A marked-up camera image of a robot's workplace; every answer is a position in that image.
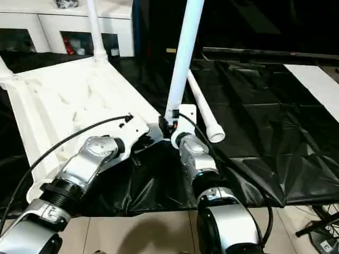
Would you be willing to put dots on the grey power adapter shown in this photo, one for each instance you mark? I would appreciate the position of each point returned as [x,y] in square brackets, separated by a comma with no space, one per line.
[327,243]

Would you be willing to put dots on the long black bar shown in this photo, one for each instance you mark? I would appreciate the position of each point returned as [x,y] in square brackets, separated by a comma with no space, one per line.
[265,52]

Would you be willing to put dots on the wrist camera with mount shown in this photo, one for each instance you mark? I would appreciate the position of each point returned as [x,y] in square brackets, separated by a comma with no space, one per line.
[135,132]
[188,116]

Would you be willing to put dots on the white flat board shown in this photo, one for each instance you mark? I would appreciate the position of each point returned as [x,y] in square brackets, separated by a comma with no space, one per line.
[315,84]

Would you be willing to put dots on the white cabinet with glass doors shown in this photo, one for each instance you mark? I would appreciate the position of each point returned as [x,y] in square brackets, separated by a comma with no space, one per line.
[66,18]

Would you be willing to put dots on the dark left robot foot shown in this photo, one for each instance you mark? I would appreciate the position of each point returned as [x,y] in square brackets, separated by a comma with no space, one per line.
[98,252]

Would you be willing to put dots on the white plastic table leg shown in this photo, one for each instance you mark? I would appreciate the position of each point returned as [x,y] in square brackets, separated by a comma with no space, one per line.
[185,53]
[96,31]
[4,70]
[204,105]

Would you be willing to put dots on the black floor stand leg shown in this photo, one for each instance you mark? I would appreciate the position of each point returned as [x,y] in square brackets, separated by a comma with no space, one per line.
[312,228]

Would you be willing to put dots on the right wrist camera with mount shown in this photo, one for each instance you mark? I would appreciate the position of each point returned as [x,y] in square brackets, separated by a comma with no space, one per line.
[188,116]

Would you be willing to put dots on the black glossy mat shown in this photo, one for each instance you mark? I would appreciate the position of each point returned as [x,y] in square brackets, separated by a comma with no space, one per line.
[265,132]

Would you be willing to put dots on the dark object on cabinet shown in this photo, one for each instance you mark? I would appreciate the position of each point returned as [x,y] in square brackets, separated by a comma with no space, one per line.
[66,3]

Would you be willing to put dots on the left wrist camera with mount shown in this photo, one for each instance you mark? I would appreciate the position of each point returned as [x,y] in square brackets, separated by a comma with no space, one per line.
[135,132]

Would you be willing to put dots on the small tan label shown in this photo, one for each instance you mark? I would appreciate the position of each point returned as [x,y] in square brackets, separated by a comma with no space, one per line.
[171,50]

